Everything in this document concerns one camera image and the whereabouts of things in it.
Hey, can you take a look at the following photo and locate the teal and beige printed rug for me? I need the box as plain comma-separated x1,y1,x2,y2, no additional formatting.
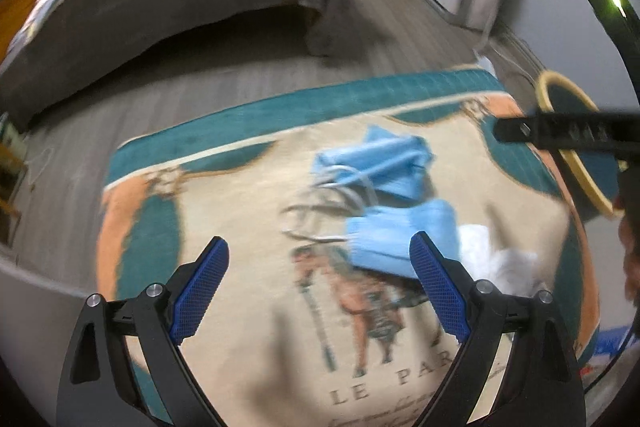
95,66,602,427

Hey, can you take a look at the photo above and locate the white crumpled tissue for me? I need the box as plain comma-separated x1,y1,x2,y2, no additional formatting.
456,223,547,299

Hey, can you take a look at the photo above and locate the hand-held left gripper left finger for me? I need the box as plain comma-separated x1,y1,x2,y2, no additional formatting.
56,236,231,427

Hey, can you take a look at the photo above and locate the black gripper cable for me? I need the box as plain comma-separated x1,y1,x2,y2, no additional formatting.
581,321,640,394

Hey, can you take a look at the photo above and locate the blue face mask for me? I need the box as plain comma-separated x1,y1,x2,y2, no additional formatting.
310,124,437,208
280,198,462,281

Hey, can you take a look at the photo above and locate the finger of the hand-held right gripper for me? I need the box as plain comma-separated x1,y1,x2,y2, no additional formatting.
492,113,561,146

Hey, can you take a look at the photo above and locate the teal bin with yellow rim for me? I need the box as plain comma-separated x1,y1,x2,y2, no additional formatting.
535,71,629,219

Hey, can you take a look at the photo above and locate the white power cable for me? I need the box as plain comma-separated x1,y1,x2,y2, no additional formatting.
479,21,547,84

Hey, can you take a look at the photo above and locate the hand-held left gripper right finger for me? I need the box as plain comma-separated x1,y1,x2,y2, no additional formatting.
409,231,586,427

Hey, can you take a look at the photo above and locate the person's right hand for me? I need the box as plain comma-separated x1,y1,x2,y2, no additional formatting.
613,171,640,309

